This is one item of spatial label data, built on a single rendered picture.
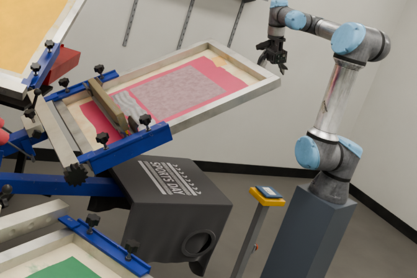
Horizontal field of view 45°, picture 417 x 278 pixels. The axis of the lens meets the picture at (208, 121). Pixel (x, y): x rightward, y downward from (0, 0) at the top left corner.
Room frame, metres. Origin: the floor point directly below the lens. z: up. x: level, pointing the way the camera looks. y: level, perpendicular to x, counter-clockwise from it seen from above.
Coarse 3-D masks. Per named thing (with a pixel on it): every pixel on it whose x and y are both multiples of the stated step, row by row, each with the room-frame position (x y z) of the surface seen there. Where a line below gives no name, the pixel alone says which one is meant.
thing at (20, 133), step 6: (18, 132) 1.72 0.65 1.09; (24, 132) 1.71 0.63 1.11; (12, 138) 1.68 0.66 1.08; (18, 138) 1.68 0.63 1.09; (24, 138) 1.69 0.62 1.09; (30, 138) 1.70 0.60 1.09; (36, 138) 1.71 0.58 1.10; (42, 138) 1.72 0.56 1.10; (6, 144) 1.66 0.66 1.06; (18, 144) 1.68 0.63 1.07; (6, 150) 1.66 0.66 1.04; (12, 150) 1.67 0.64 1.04; (18, 150) 1.68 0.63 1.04
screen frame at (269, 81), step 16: (192, 48) 2.33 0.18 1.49; (208, 48) 2.38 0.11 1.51; (224, 48) 2.27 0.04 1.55; (144, 64) 2.24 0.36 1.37; (160, 64) 2.26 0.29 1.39; (240, 64) 2.12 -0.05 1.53; (256, 64) 2.08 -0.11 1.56; (112, 80) 2.14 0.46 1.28; (128, 80) 2.18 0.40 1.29; (272, 80) 1.93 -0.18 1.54; (80, 96) 2.07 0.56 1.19; (240, 96) 1.85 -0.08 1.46; (256, 96) 1.89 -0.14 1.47; (64, 112) 1.92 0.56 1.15; (192, 112) 1.78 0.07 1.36; (208, 112) 1.79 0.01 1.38; (80, 128) 1.78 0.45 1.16; (176, 128) 1.72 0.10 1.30; (80, 144) 1.68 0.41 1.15
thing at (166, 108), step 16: (208, 80) 2.08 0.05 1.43; (224, 80) 2.06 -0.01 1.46; (240, 80) 2.04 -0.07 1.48; (176, 96) 1.98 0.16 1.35; (192, 96) 1.96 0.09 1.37; (208, 96) 1.94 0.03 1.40; (224, 96) 1.93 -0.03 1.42; (160, 112) 1.88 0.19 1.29; (176, 112) 1.86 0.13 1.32; (96, 128) 1.83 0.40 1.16; (112, 128) 1.81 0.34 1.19
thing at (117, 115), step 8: (88, 80) 2.01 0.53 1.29; (96, 88) 1.92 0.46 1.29; (96, 96) 1.95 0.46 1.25; (104, 96) 1.85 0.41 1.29; (104, 104) 1.84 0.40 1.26; (112, 104) 1.78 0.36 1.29; (112, 112) 1.73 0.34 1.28; (120, 112) 1.71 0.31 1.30; (120, 120) 1.71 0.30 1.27; (128, 128) 1.73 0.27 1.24
